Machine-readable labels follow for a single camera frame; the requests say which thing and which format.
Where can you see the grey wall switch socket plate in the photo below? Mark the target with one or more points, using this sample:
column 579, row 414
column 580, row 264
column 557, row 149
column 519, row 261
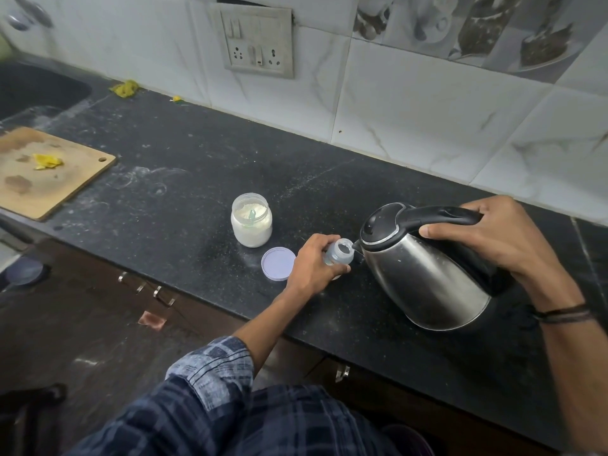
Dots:
column 256, row 42

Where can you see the person's left forearm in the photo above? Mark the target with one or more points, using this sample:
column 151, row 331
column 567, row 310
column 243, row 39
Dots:
column 266, row 327

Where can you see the clear baby bottle teal print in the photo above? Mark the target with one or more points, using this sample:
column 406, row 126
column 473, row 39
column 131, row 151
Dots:
column 338, row 251

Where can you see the person's right hand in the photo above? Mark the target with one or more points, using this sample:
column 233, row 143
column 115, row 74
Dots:
column 513, row 242

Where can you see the black kitchen sink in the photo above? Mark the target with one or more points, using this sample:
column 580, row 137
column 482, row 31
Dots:
column 38, row 90

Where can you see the person's right forearm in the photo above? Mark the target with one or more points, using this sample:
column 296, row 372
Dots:
column 579, row 375

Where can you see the metal wall tap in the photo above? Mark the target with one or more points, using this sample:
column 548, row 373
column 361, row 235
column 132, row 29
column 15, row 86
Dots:
column 19, row 21

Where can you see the yellow peel scrap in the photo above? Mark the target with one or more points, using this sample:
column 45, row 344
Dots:
column 46, row 161

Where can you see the clear blue round lid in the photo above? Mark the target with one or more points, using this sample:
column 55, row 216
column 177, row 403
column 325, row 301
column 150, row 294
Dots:
column 24, row 272

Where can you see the person's left hand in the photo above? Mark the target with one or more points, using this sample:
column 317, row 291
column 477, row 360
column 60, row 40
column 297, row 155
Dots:
column 309, row 273

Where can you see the lavender round jar lid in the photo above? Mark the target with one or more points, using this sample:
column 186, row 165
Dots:
column 278, row 264

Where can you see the steel black electric kettle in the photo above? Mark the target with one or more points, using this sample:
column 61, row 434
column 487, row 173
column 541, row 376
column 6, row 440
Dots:
column 427, row 280

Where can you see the purple waste bin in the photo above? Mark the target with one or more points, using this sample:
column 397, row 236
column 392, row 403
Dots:
column 408, row 444

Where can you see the yellow blue soap bottle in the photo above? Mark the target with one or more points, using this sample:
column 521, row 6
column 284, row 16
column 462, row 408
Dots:
column 4, row 49

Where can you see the glass jar of white powder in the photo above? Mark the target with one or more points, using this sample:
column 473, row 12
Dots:
column 252, row 232

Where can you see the crumpled yellow cloth scrap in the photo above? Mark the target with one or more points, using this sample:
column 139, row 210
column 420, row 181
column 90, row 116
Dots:
column 125, row 88

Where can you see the black wrist bands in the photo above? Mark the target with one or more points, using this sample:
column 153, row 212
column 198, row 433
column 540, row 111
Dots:
column 563, row 314

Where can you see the wooden cutting board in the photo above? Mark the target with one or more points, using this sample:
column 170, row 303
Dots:
column 47, row 185

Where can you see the blue plaid shirt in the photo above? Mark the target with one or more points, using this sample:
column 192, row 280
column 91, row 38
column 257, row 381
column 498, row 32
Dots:
column 209, row 370

